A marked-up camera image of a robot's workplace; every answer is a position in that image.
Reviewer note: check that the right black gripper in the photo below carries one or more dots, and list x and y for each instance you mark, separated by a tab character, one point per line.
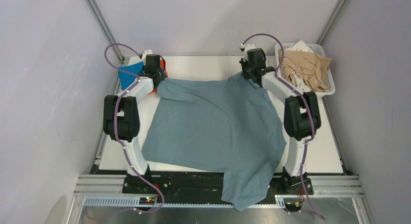
246	76

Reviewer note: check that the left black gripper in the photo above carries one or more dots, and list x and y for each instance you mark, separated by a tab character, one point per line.
162	76

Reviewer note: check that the grey-blue t shirt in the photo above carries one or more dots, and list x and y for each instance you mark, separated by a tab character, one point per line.
228	126

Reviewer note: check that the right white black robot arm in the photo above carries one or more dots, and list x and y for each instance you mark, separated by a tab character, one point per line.
301	111

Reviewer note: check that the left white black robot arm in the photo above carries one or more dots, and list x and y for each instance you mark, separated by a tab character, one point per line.
121	120

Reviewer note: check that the folded orange t shirt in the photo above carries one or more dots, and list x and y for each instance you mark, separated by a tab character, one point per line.
163	68

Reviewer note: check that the folded blue t shirt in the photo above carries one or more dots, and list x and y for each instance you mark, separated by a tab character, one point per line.
127	74

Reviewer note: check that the white t shirt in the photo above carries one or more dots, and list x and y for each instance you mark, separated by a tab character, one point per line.
296	80

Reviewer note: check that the beige t shirt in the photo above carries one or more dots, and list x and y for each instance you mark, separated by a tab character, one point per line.
312	68

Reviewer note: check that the left controller board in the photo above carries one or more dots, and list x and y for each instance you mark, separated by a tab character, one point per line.
147	201

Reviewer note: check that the controller board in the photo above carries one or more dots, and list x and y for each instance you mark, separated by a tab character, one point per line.
147	201
293	207

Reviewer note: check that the right controller board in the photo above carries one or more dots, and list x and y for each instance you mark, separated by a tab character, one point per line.
293	207

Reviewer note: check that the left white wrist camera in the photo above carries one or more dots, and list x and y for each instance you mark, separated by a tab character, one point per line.
145	54

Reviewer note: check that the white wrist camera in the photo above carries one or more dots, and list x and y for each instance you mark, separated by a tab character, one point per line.
245	48
145	54

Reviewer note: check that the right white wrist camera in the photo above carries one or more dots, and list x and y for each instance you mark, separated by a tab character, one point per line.
245	48

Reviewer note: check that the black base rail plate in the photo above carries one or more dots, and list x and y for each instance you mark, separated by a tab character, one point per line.
203	190

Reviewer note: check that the aluminium frame rail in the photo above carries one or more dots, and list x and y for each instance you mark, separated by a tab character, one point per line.
332	210

